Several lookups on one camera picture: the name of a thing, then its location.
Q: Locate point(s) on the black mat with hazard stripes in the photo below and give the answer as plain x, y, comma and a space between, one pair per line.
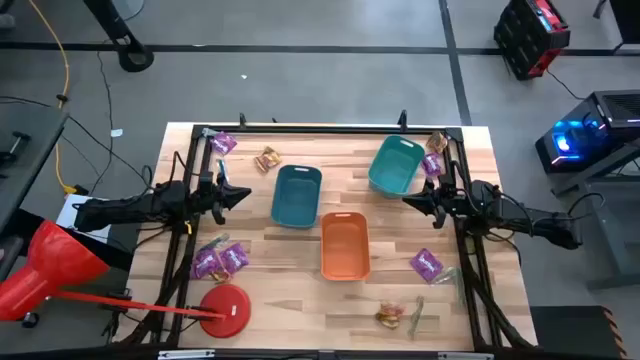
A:
570, 330

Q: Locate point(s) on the black stand with round base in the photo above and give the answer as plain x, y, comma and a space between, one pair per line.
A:
132, 55

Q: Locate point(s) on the dark blue plastic bin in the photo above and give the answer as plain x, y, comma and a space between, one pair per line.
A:
295, 200

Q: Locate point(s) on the black side table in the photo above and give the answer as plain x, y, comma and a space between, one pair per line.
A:
30, 145

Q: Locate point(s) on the grey metal stand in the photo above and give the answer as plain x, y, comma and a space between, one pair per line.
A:
615, 225

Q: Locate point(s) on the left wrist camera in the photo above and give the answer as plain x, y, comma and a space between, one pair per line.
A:
206, 179

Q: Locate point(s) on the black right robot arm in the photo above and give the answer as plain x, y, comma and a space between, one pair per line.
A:
540, 220

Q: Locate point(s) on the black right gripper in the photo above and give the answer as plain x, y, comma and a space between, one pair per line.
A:
445, 205

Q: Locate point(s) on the red and black toolbox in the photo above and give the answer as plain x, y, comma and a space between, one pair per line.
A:
525, 40

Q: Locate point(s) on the black aluminium table frame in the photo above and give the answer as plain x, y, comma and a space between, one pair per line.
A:
325, 129

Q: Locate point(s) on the orange plastic bin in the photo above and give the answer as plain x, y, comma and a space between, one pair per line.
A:
345, 247

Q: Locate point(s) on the red desk lamp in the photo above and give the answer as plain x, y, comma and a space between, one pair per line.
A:
50, 260

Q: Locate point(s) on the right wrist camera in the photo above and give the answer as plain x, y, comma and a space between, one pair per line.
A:
447, 193

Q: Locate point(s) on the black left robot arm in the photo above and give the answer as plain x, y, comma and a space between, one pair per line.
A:
125, 210

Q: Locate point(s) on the white paper sheet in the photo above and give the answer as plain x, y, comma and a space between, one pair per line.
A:
67, 215

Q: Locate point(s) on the white paper scrap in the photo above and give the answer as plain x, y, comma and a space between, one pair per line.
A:
116, 133

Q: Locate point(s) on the teal plastic bin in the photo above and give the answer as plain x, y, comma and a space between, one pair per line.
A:
395, 167

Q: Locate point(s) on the black computer with blue light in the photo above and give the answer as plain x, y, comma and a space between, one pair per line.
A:
575, 140

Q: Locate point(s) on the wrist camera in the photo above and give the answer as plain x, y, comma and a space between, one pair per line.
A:
447, 193
206, 179

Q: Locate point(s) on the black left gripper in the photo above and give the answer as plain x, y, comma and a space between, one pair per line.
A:
212, 200

